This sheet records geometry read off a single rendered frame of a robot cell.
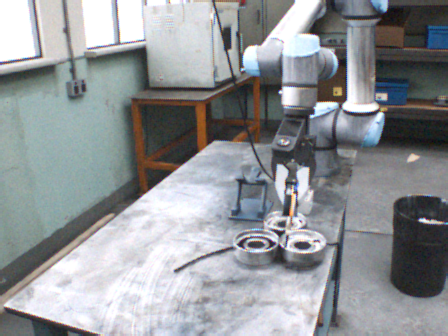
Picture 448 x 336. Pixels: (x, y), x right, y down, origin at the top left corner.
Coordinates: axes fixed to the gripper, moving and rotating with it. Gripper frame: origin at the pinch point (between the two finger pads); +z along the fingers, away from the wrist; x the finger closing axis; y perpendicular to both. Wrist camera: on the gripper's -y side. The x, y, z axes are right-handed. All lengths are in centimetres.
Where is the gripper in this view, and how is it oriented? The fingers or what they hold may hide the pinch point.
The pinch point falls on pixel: (291, 200)
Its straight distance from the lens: 95.7
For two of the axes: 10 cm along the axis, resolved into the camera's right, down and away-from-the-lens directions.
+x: -9.3, -1.0, 3.4
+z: -0.3, 9.8, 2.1
